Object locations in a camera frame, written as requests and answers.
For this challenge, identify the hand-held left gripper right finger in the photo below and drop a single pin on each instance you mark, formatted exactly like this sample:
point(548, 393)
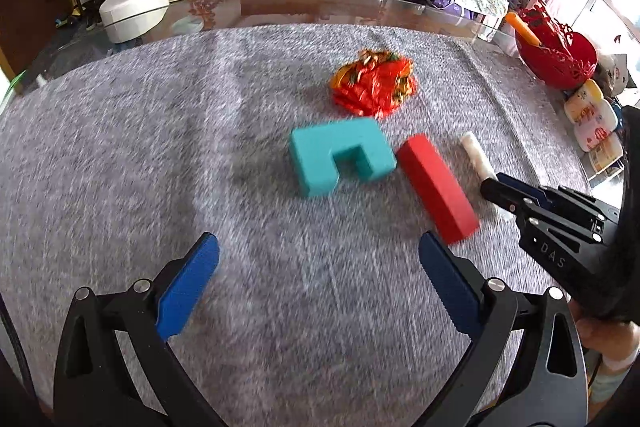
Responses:
point(450, 279)

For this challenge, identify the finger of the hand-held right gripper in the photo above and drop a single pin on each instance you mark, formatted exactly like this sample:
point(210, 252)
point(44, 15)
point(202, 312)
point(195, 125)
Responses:
point(505, 197)
point(525, 189)

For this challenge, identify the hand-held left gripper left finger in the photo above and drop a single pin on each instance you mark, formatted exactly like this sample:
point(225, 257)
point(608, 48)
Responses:
point(190, 277)

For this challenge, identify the white paper roll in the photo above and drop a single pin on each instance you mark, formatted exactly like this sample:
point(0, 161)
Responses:
point(475, 152)

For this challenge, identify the person's right forearm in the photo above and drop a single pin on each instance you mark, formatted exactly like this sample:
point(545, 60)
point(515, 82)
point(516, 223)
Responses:
point(617, 364)

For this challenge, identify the person's right hand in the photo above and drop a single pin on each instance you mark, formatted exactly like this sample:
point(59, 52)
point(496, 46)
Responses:
point(607, 337)

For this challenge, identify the red rectangular block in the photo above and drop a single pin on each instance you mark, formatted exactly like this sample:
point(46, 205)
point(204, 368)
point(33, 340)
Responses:
point(437, 189)

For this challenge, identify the grey woven table cloth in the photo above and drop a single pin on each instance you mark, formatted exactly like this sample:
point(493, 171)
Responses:
point(175, 157)

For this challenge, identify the red openwork basket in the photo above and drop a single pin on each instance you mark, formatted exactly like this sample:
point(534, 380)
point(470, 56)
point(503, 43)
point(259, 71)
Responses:
point(560, 57)

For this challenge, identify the orange plastic stick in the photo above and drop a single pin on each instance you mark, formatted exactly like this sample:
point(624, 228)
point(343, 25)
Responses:
point(522, 29)

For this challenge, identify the teal arch block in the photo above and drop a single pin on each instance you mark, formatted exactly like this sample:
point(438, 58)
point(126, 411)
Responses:
point(317, 157)

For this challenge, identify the crumpled red wrapper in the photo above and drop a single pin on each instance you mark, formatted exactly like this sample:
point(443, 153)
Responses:
point(372, 82)

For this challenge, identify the white round stool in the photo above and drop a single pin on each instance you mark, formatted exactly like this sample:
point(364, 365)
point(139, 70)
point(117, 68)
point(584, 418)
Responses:
point(132, 7)

